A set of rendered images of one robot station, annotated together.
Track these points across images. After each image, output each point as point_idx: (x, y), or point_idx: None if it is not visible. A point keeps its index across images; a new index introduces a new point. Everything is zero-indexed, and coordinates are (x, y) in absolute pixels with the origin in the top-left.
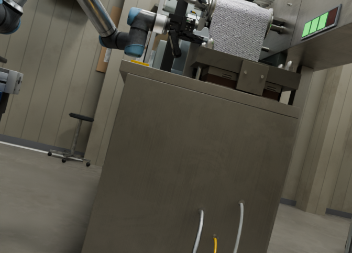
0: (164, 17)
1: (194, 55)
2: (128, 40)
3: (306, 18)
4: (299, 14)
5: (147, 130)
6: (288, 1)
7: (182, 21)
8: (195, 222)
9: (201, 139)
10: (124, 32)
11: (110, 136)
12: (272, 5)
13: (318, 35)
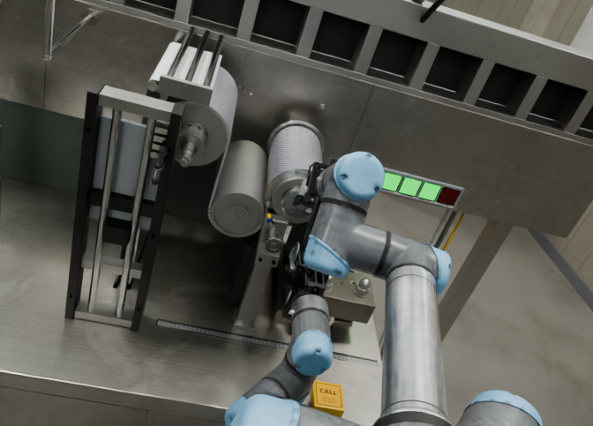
0: (326, 304)
1: (333, 305)
2: (307, 391)
3: (382, 160)
4: (359, 143)
5: None
6: (309, 91)
7: (326, 280)
8: None
9: None
10: (288, 384)
11: None
12: (221, 47)
13: (416, 200)
